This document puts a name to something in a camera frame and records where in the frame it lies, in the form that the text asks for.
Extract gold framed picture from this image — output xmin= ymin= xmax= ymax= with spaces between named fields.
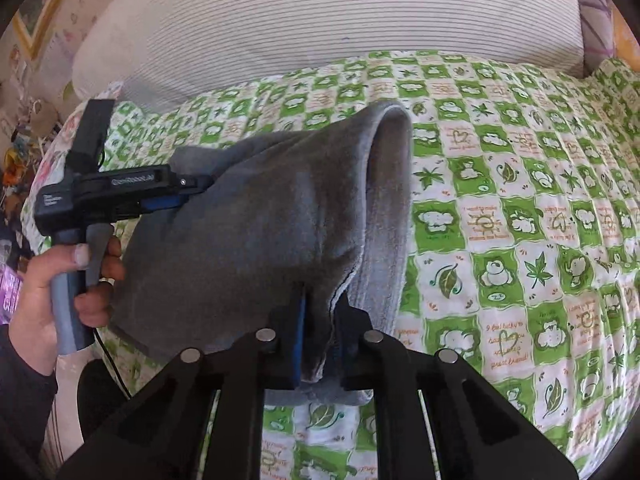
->
xmin=11 ymin=0 xmax=92 ymax=60

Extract yellow patterned cloth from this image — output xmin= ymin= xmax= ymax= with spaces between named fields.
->
xmin=611 ymin=7 xmax=640 ymax=68

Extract grey fleece pants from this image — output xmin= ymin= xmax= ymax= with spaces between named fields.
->
xmin=107 ymin=99 xmax=416 ymax=409

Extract person's left forearm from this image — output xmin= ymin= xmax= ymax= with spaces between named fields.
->
xmin=0 ymin=324 xmax=59 ymax=468

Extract purple plaid cushion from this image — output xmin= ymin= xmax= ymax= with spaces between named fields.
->
xmin=570 ymin=0 xmax=620 ymax=77

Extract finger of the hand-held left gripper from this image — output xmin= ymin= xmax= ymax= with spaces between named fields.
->
xmin=141 ymin=197 xmax=189 ymax=214
xmin=167 ymin=173 xmax=217 ymax=199

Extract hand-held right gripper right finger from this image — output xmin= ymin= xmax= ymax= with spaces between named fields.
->
xmin=332 ymin=292 xmax=582 ymax=480

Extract black cable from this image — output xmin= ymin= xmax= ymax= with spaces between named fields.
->
xmin=92 ymin=329 xmax=133 ymax=398

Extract white striped pillow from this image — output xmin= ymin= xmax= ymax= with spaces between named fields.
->
xmin=72 ymin=0 xmax=586 ymax=122

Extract green printed blanket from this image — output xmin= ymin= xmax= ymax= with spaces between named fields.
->
xmin=30 ymin=49 xmax=640 ymax=480

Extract person's left hand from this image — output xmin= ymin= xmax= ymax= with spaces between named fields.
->
xmin=10 ymin=236 xmax=127 ymax=377

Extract pile of colourful clutter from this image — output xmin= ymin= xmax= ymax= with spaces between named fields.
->
xmin=0 ymin=95 xmax=48 ymax=261

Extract purple packet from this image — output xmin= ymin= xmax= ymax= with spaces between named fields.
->
xmin=0 ymin=264 xmax=27 ymax=327

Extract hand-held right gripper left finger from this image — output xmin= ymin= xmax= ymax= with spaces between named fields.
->
xmin=55 ymin=284 xmax=310 ymax=480

